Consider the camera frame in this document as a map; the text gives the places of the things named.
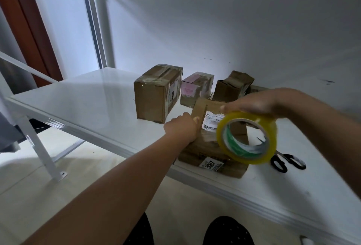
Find person's left forearm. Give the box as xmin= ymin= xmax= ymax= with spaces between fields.
xmin=23 ymin=135 xmax=184 ymax=245

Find corrugated cardboard box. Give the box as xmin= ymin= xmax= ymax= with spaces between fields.
xmin=211 ymin=71 xmax=255 ymax=103

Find pink carton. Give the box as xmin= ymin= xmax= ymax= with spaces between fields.
xmin=180 ymin=72 xmax=215 ymax=109

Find white metal shelf rack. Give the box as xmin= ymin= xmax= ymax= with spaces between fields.
xmin=0 ymin=0 xmax=361 ymax=245

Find person's left hand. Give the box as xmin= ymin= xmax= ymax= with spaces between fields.
xmin=163 ymin=112 xmax=202 ymax=146

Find person's black trousers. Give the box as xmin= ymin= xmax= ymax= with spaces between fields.
xmin=124 ymin=213 xmax=256 ymax=245

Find person's right hand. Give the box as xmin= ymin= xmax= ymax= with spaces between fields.
xmin=219 ymin=88 xmax=305 ymax=121

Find yellow tape roll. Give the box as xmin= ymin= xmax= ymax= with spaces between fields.
xmin=216 ymin=111 xmax=278 ymax=166

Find perforated white metal rack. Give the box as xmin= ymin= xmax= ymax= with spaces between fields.
xmin=0 ymin=50 xmax=85 ymax=182

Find red-brown door frame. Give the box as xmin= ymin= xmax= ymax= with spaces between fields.
xmin=0 ymin=0 xmax=64 ymax=89

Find person's right forearm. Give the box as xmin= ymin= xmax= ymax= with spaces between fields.
xmin=285 ymin=92 xmax=361 ymax=198

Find black handled scissors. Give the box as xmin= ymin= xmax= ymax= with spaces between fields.
xmin=270 ymin=151 xmax=308 ymax=174

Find grey curtain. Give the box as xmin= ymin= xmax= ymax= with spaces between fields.
xmin=0 ymin=109 xmax=24 ymax=154

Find long cardboard box white label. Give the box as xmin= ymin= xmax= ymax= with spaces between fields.
xmin=133 ymin=64 xmax=184 ymax=125

